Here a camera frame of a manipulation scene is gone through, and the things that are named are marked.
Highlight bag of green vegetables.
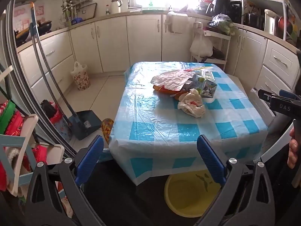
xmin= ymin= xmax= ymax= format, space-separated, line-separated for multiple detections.
xmin=208 ymin=14 xmax=236 ymax=36

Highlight red frying pan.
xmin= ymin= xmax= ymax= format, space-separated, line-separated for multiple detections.
xmin=278 ymin=16 xmax=291 ymax=34

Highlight black frying pan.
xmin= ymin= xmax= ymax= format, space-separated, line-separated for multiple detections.
xmin=203 ymin=47 xmax=226 ymax=62

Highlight yellow plastic basin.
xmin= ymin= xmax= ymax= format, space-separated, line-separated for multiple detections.
xmin=164 ymin=169 xmax=223 ymax=218

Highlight large white plastic bag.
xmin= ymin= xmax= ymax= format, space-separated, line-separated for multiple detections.
xmin=190 ymin=34 xmax=213 ymax=57

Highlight red cloth bag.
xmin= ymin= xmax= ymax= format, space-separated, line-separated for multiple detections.
xmin=0 ymin=109 xmax=47 ymax=191

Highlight black framed tray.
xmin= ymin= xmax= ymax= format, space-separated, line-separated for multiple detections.
xmin=79 ymin=3 xmax=97 ymax=20

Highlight red plastic bag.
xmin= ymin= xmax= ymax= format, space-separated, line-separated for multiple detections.
xmin=48 ymin=108 xmax=64 ymax=125

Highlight white folding rack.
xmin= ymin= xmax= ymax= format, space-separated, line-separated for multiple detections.
xmin=0 ymin=114 xmax=65 ymax=197

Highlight black wok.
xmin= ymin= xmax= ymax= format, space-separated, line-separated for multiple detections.
xmin=36 ymin=21 xmax=52 ymax=34

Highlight orange fruit peel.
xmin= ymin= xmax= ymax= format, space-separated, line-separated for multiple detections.
xmin=153 ymin=85 xmax=181 ymax=97

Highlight printed milk carton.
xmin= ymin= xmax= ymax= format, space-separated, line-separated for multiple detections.
xmin=188 ymin=74 xmax=218 ymax=98

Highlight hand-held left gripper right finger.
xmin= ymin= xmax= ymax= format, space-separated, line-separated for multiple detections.
xmin=195 ymin=135 xmax=277 ymax=226

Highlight dark blue dustpan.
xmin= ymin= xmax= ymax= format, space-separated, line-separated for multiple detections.
xmin=68 ymin=110 xmax=103 ymax=141

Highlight white counter shelf rack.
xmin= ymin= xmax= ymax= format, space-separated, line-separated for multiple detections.
xmin=240 ymin=0 xmax=297 ymax=43

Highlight black pouch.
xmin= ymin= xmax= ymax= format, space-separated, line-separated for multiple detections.
xmin=41 ymin=100 xmax=57 ymax=119

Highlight cream drawer cabinet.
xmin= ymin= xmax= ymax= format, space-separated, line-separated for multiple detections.
xmin=255 ymin=39 xmax=301 ymax=104

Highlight black cooking pot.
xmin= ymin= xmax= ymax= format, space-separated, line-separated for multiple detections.
xmin=243 ymin=13 xmax=265 ymax=30

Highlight blue checked plastic tablecloth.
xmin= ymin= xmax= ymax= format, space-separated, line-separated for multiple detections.
xmin=109 ymin=61 xmax=269 ymax=186

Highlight pink wall stickers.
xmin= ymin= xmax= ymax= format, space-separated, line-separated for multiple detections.
xmin=13 ymin=3 xmax=45 ymax=32

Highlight utensil wall rack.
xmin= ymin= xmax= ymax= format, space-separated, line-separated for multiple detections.
xmin=62 ymin=0 xmax=92 ymax=26

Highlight grey broom handle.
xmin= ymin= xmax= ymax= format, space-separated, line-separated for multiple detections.
xmin=29 ymin=2 xmax=79 ymax=132

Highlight white thermos jug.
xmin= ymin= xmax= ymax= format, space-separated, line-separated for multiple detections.
xmin=110 ymin=0 xmax=123 ymax=14

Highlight cream base cabinets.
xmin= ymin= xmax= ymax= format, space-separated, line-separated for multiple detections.
xmin=17 ymin=13 xmax=268 ymax=104

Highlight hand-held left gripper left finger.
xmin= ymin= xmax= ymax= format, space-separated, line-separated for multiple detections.
xmin=25 ymin=135 xmax=104 ymax=226

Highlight white trolley rack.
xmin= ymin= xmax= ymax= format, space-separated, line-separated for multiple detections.
xmin=190 ymin=22 xmax=232 ymax=71

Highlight white hanging bin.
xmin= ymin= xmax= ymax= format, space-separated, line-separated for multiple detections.
xmin=165 ymin=13 xmax=189 ymax=34

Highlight small patterned trash bag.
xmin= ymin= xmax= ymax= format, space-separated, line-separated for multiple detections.
xmin=71 ymin=61 xmax=91 ymax=90

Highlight person's right hand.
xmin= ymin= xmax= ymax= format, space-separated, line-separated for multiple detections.
xmin=288 ymin=128 xmax=301 ymax=170

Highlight person's dark trousers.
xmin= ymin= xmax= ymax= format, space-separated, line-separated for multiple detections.
xmin=89 ymin=162 xmax=170 ymax=226

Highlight black saucepan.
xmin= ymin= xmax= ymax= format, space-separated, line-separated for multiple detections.
xmin=14 ymin=29 xmax=31 ymax=44

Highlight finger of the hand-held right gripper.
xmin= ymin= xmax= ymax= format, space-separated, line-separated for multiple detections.
xmin=257 ymin=89 xmax=301 ymax=102

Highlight grey paper wrapper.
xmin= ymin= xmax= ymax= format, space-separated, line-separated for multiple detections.
xmin=150 ymin=69 xmax=195 ymax=91

